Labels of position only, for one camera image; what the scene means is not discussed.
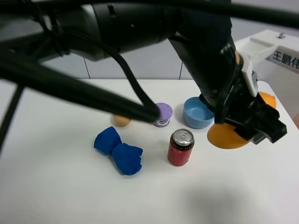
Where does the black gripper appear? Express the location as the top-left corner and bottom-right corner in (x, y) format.
(217, 78), (287, 145)

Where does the orange mango fruit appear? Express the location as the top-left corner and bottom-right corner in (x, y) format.
(259, 91), (277, 109)

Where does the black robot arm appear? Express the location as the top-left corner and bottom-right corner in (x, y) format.
(0, 0), (287, 144)

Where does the orange plastic plate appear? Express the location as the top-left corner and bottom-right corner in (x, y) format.
(207, 123), (248, 149)

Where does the blue plastic bowl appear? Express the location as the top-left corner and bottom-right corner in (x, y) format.
(183, 97), (214, 129)

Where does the white cabinet with label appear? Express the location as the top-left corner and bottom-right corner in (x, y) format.
(235, 30), (299, 132)

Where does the red soda can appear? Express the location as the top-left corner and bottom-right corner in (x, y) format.
(167, 128), (195, 167)

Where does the purple yogurt cup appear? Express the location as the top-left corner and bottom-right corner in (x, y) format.
(153, 102), (173, 128)

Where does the blue crumpled cloth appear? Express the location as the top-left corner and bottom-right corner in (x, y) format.
(93, 126), (143, 175)

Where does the beige round fruit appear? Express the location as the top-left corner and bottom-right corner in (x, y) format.
(113, 115), (131, 127)

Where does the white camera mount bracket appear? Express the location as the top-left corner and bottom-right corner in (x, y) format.
(239, 52), (258, 97)

